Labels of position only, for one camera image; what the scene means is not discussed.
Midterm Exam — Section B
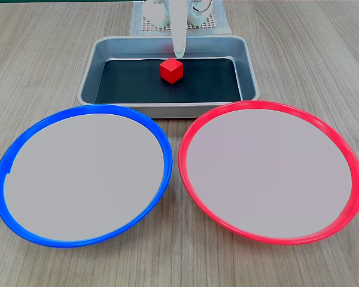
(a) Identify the white plate with red rim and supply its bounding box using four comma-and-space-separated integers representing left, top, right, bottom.
178, 100, 359, 246

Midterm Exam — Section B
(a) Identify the steel tray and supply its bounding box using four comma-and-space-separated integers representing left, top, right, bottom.
77, 34, 260, 119

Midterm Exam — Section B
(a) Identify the white plate with blue rim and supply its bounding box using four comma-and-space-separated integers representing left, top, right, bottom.
0, 103, 174, 248

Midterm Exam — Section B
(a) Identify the black tray mat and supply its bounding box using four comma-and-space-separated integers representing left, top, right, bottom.
95, 57, 243, 104

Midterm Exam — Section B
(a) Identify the pale perforated base plate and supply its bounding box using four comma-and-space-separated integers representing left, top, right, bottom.
128, 0, 232, 38

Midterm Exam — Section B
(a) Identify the small red cube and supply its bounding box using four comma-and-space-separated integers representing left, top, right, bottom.
159, 57, 184, 84

